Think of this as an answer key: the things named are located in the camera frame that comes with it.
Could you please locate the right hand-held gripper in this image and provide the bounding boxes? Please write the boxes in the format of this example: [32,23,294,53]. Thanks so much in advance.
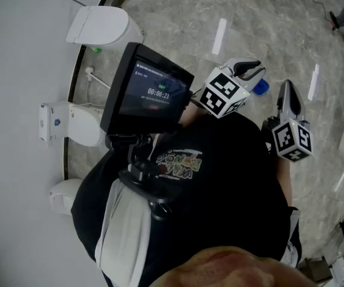
[261,80,314,163]

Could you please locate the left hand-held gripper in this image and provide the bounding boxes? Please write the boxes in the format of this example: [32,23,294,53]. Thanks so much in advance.
[199,57,267,120]

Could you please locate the blue cloth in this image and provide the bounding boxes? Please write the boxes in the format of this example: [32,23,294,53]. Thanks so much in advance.
[252,78,271,96]

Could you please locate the white toilet brush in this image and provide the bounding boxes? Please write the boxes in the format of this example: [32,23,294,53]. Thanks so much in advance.
[85,66,112,90]

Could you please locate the person's left forearm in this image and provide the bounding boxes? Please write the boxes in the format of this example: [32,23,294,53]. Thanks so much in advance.
[177,99,210,129]

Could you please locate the person's right forearm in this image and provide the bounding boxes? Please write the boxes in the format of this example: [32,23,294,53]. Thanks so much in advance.
[275,156,294,209]

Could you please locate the white toilet with closed lid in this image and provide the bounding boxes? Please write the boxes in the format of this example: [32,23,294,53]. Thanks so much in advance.
[65,5,145,54]

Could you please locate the white toilet with labelled tank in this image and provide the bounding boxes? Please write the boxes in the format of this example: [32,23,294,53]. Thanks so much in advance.
[39,100,106,148]

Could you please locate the black chest-mounted screen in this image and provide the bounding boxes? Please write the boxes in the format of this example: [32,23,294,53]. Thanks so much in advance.
[99,41,195,136]

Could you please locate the person's black printed t-shirt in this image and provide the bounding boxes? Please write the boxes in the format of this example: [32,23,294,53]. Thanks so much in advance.
[70,111,303,287]

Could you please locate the person's chin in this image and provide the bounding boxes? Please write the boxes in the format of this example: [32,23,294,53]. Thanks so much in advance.
[148,245,318,287]

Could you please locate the white chest harness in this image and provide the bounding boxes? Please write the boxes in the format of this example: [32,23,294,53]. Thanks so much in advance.
[94,177,152,287]

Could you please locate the black screen mount clamp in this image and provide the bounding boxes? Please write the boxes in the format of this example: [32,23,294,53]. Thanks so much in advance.
[105,132,182,222]

